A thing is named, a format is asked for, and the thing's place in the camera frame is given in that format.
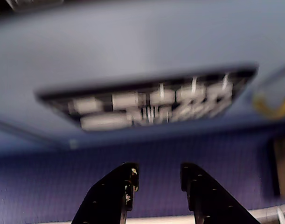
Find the black dishwasher decal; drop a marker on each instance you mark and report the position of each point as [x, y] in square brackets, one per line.
[123, 102]

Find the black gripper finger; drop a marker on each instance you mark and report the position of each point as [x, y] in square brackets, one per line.
[109, 200]
[210, 205]

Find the blue toy play kitchen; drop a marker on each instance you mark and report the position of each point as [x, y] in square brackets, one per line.
[226, 140]

